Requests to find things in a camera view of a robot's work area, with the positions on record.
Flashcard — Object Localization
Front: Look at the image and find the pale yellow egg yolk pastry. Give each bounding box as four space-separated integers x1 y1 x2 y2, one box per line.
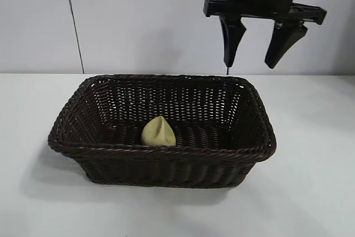
141 117 178 147

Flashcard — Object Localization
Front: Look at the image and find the dark brown woven basket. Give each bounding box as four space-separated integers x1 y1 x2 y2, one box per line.
47 74 277 189

